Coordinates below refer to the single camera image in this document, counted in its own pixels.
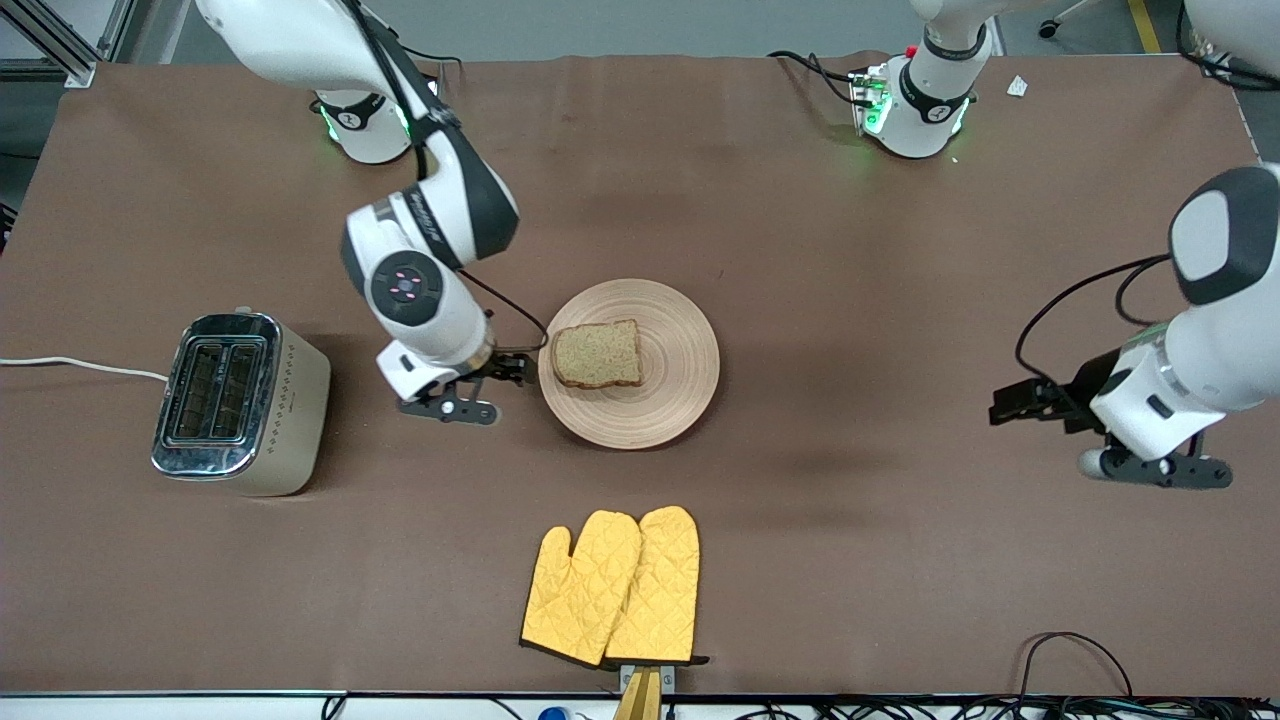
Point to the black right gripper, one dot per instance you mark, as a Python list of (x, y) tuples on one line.
[(506, 368)]

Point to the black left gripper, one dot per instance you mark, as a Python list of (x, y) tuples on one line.
[(1083, 391)]

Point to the brown bread slice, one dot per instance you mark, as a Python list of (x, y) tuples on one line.
[(598, 355)]

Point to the round wooden plate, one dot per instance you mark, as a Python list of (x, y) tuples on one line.
[(670, 360)]

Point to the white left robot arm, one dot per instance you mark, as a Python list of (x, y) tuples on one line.
[(1225, 340)]

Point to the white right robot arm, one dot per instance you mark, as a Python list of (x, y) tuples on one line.
[(440, 200)]

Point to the beige chrome two-slot toaster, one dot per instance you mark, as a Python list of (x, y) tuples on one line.
[(240, 410)]

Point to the yellow quilted oven mitt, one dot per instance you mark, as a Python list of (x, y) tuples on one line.
[(580, 590), (660, 590)]

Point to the brown table cover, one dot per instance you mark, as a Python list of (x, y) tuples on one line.
[(800, 200)]

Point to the small white paper scrap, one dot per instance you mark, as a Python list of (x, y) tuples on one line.
[(1017, 87)]

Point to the black chair caster wheel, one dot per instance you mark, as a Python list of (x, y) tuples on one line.
[(1049, 28)]

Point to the wooden bar with metal bracket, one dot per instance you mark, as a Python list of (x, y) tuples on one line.
[(640, 695)]

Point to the aluminium frame profile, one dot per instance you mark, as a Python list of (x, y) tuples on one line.
[(60, 45)]

